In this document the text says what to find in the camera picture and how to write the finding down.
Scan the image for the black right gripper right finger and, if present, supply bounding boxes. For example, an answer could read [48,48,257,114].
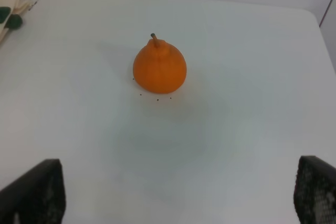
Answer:
[293,156,335,224]

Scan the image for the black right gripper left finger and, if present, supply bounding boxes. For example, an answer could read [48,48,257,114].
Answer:
[1,159,66,223]

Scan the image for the orange fruit with stem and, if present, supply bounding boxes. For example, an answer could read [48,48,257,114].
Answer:
[133,33,187,94]

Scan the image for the white linen bag green handles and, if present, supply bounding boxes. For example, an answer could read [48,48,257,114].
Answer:
[1,0,39,42]

